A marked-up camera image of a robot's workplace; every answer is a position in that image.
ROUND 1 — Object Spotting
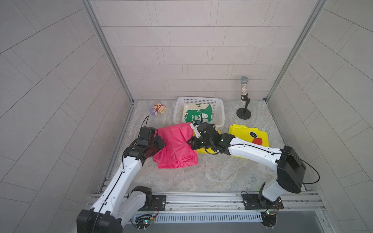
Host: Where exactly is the purple bunny toy figure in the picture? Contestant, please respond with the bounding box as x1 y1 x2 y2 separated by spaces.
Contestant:
151 108 158 116

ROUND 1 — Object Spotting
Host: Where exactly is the white plastic perforated basket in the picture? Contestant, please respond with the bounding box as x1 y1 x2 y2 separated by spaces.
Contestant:
173 97 225 128

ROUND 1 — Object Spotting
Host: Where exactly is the plain yellow raincoat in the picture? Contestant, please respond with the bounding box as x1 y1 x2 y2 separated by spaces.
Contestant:
192 129 222 155

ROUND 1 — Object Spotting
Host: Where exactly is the yellow duck face raincoat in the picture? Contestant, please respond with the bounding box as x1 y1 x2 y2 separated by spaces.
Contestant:
229 124 269 147

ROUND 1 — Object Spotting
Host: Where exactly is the aluminium corner frame post right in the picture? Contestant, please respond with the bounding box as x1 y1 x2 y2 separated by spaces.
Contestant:
263 0 328 103

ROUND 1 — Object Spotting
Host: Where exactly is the pink raincoat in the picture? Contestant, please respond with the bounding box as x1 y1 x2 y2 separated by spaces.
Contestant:
153 123 199 169

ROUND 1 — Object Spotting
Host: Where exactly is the red striped card box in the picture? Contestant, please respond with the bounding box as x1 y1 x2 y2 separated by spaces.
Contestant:
153 103 167 114

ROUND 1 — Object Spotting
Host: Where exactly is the left green circuit board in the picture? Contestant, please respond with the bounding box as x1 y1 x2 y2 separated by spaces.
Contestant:
134 214 155 230

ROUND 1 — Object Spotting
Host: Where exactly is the green circuit board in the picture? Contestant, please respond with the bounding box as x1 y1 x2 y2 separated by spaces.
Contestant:
134 214 155 230
260 211 277 228

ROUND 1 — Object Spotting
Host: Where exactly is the aluminium corner frame post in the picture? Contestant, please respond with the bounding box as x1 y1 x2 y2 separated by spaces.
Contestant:
82 0 135 105
263 0 328 103

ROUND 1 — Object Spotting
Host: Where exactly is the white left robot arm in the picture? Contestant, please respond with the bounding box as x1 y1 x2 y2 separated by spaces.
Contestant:
76 136 165 233

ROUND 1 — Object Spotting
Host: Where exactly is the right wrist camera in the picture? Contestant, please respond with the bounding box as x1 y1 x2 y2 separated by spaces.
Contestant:
190 121 201 138

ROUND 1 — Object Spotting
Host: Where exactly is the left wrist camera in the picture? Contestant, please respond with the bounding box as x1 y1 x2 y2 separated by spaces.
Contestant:
137 126 158 147

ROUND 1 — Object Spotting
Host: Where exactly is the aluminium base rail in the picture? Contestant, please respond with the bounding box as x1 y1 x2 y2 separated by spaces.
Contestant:
81 190 325 216

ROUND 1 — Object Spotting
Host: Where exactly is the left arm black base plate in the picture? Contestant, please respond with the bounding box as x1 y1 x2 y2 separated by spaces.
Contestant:
141 195 167 212

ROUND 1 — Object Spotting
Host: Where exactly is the aluminium corner frame post left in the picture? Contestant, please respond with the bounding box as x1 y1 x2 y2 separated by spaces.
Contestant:
82 0 135 105

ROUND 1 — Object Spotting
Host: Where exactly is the right green circuit board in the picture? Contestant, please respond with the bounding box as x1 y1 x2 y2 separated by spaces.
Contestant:
260 211 277 228

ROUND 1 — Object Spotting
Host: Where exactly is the white dinosaur print raincoat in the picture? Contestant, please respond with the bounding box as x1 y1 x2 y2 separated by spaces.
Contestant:
182 103 213 123

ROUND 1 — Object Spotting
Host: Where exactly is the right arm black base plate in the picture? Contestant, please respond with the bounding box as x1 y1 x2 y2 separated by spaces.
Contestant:
241 191 284 211

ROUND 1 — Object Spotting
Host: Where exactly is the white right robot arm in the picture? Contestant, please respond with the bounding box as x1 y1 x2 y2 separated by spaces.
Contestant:
188 121 309 205

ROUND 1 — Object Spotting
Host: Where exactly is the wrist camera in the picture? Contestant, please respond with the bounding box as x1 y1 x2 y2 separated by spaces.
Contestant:
137 126 158 147
190 121 201 138

